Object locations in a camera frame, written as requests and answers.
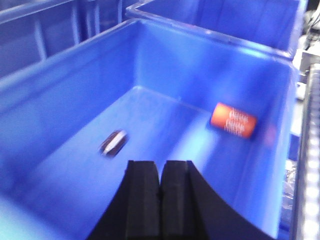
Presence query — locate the blue bin far left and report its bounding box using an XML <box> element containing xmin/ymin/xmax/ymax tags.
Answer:
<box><xmin>0</xmin><ymin>0</ymin><xmax>124</xmax><ymax>77</ymax></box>

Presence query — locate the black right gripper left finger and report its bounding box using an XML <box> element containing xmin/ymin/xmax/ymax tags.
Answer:
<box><xmin>87</xmin><ymin>160</ymin><xmax>160</xmax><ymax>240</ymax></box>

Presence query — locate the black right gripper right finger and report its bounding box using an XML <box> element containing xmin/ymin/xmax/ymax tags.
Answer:
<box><xmin>160</xmin><ymin>160</ymin><xmax>272</xmax><ymax>240</ymax></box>

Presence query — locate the dark cylindrical capacitor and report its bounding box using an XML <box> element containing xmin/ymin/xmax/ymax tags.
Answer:
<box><xmin>99</xmin><ymin>129</ymin><xmax>128</xmax><ymax>157</ymax></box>

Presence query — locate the blue bin front centre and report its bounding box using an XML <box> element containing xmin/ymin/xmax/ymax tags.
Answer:
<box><xmin>0</xmin><ymin>19</ymin><xmax>298</xmax><ymax>240</ymax></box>

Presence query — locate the orange 4680 cylinder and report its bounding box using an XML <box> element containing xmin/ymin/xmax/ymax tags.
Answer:
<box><xmin>210</xmin><ymin>102</ymin><xmax>257</xmax><ymax>139</ymax></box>

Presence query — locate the blue bin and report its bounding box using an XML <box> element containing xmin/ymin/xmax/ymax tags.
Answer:
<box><xmin>125</xmin><ymin>0</ymin><xmax>307</xmax><ymax>60</ymax></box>
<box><xmin>0</xmin><ymin>0</ymin><xmax>124</xmax><ymax>77</ymax></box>
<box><xmin>0</xmin><ymin>19</ymin><xmax>298</xmax><ymax>240</ymax></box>

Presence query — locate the blue bin behind centre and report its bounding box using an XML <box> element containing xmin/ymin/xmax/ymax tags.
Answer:
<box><xmin>125</xmin><ymin>0</ymin><xmax>307</xmax><ymax>60</ymax></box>

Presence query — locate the metal roller rail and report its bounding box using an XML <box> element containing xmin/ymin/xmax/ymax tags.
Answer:
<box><xmin>289</xmin><ymin>51</ymin><xmax>320</xmax><ymax>240</ymax></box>

